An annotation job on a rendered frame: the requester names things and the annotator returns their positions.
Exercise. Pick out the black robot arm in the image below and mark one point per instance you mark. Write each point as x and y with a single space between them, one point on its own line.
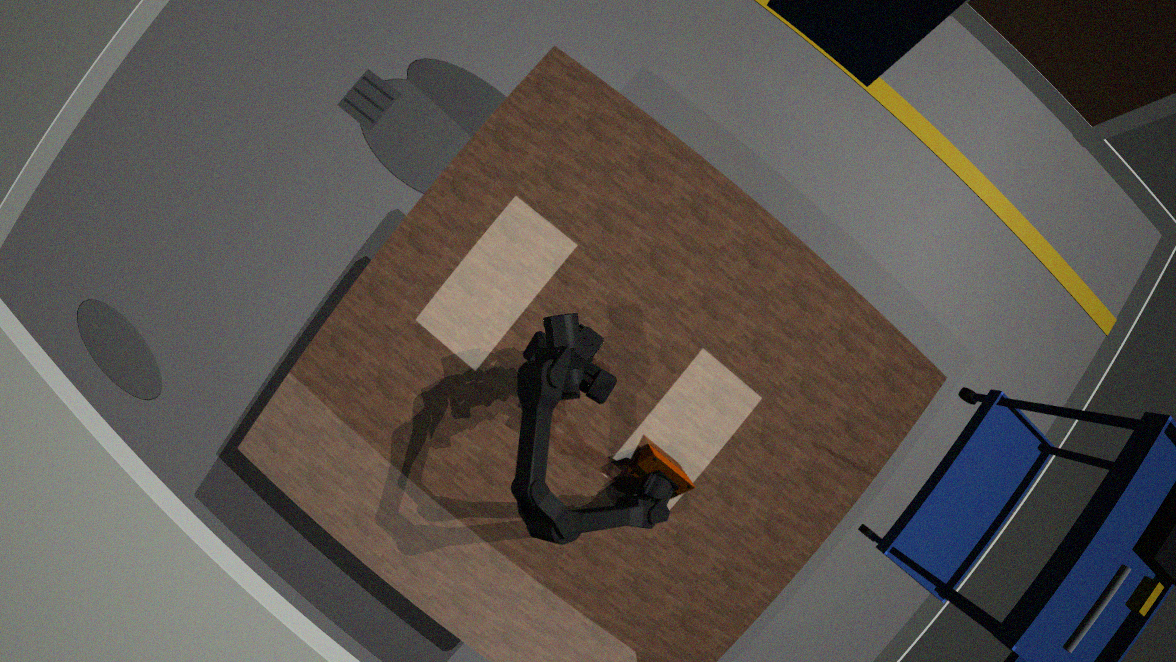
552 374

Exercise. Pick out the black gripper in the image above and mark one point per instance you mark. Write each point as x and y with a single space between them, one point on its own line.
601 383

